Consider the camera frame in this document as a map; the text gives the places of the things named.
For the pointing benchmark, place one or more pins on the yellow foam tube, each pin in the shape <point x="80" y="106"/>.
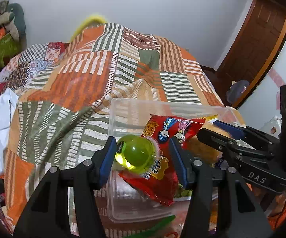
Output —
<point x="88" y="21"/>

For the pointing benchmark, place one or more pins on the green gift bag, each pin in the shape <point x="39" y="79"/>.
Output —
<point x="2" y="50"/>

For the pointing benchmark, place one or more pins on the golden fried snack bag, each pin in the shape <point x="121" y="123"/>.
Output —
<point x="202" y="151"/>

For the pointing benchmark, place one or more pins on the red snack packet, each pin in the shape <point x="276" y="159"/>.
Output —
<point x="157" y="186"/>

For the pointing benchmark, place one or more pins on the striped orange green quilt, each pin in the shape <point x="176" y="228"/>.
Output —
<point x="83" y="84"/>

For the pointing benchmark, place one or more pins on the brown wooden door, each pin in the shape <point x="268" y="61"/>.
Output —
<point x="252" y="42"/>

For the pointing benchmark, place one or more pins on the green jelly cup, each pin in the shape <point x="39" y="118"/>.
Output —
<point x="135" y="153"/>

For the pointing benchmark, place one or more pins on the checkered patchwork blanket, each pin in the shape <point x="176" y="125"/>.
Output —
<point x="34" y="59"/>

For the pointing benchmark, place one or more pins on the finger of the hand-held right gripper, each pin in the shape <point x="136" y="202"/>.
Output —
<point x="229" y="127"/>
<point x="214" y="138"/>

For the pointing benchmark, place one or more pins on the clear plastic container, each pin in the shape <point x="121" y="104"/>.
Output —
<point x="128" y="114"/>

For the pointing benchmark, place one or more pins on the grey cloth bundle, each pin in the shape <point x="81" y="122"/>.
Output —
<point x="238" y="91"/>

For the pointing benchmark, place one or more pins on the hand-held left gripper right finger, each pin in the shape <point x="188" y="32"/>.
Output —
<point x="176" y="158"/>

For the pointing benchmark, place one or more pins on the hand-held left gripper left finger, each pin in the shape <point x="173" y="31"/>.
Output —
<point x="108" y="153"/>

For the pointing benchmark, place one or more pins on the green snack packet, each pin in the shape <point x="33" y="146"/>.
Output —
<point x="155" y="226"/>

